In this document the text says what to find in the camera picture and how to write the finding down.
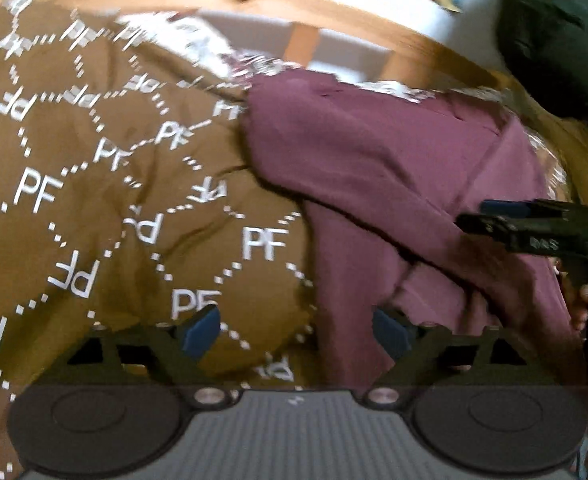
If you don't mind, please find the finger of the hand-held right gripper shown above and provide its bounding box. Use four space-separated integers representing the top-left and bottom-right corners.
457 213 521 243
480 200 532 217

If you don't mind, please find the maroon sweatshirt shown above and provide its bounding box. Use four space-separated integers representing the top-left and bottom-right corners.
241 67 588 392

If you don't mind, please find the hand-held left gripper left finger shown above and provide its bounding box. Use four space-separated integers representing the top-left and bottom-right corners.
66 305 240 410

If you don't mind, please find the dark green bag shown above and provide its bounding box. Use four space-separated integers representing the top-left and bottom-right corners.
494 0 588 133

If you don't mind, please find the wooden bed frame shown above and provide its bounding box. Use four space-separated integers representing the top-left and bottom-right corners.
0 0 588 211

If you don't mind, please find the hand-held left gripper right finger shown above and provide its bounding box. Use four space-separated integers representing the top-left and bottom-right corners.
366 305 530 407

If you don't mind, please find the brown printed blanket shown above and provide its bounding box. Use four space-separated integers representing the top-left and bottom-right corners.
0 0 327 480

